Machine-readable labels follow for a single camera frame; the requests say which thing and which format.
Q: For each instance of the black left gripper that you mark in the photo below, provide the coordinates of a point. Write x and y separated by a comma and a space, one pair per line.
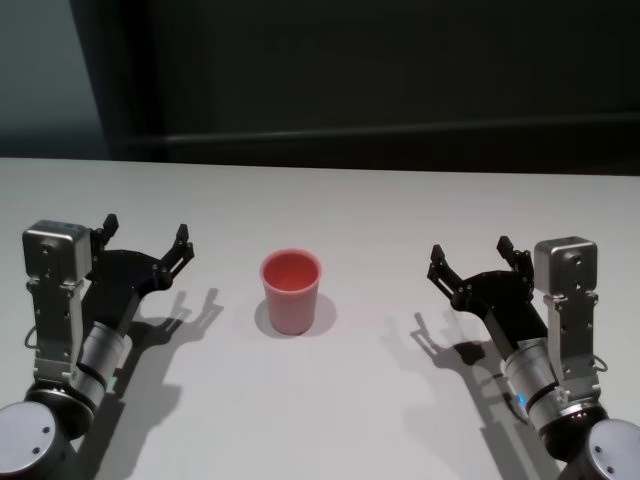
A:
118, 280

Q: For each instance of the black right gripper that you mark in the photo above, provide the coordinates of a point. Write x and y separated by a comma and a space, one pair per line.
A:
502, 299

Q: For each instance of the pink plastic cup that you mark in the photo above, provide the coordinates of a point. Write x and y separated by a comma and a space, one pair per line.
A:
290, 310

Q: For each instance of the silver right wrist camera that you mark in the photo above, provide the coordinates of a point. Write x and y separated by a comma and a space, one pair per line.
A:
565, 264

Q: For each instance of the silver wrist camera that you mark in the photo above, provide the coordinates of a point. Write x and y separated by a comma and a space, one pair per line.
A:
54, 250
565, 264

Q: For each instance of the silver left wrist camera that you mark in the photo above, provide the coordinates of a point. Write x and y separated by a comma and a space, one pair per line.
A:
54, 250

